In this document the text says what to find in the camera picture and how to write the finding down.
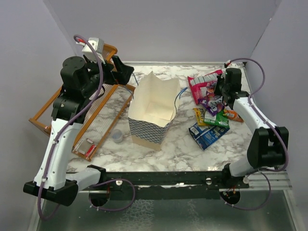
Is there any purple chocolate bar pack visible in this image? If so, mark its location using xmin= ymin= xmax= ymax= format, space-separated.
xmin=206 ymin=103 xmax=225 ymax=116

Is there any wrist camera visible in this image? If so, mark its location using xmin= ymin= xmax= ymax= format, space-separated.
xmin=77 ymin=37 xmax=105 ymax=61
xmin=223 ymin=60 xmax=234 ymax=68

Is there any pink snack bag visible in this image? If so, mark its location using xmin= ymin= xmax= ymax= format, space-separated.
xmin=188 ymin=69 xmax=223 ymax=105

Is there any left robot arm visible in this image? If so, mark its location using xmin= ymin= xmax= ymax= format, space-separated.
xmin=23 ymin=55 xmax=134 ymax=206

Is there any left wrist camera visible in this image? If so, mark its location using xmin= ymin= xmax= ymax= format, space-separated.
xmin=77 ymin=37 xmax=105 ymax=61

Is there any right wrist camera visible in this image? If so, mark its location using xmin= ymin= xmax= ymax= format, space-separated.
xmin=223 ymin=60 xmax=234 ymax=68

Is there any yellow M&M candy pack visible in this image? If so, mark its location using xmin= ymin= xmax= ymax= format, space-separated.
xmin=193 ymin=108 xmax=207 ymax=126

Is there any blue checkered paper bag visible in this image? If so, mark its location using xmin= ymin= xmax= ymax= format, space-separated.
xmin=128 ymin=72 xmax=182 ymax=151

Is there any red white small box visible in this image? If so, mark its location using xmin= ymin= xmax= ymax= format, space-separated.
xmin=85 ymin=144 xmax=96 ymax=157

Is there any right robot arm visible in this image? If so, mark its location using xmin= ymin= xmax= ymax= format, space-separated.
xmin=215 ymin=68 xmax=289 ymax=188

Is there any blue Kettle chips bag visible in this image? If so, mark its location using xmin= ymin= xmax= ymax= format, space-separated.
xmin=188 ymin=123 xmax=230 ymax=151

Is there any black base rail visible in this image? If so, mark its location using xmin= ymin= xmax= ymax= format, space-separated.
xmin=83 ymin=171 xmax=249 ymax=201

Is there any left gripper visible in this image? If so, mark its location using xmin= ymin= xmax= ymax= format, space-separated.
xmin=82 ymin=55 xmax=134 ymax=97

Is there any orange wooden rack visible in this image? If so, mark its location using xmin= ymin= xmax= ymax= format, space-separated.
xmin=29 ymin=38 xmax=134 ymax=161

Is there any green snack pack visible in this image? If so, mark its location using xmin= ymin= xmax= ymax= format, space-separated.
xmin=204 ymin=111 xmax=230 ymax=128

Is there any orange snack pack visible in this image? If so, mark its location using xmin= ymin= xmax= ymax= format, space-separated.
xmin=223 ymin=109 xmax=244 ymax=123

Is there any small clear plastic cup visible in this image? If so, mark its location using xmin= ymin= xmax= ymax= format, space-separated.
xmin=111 ymin=129 xmax=123 ymax=143

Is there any purple berries snack pack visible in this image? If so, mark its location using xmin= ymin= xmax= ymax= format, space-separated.
xmin=198 ymin=81 xmax=224 ymax=107

